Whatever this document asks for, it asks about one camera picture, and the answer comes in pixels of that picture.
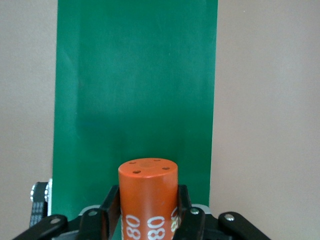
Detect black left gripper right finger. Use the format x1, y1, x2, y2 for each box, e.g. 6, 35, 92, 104
172, 184, 272, 240

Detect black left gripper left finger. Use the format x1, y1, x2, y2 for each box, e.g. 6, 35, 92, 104
11, 184, 122, 240

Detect orange 4680 cylinder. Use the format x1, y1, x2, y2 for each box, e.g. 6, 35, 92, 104
117, 157, 181, 240

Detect green belt conveyor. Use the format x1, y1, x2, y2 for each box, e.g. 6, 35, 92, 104
29, 0, 219, 228

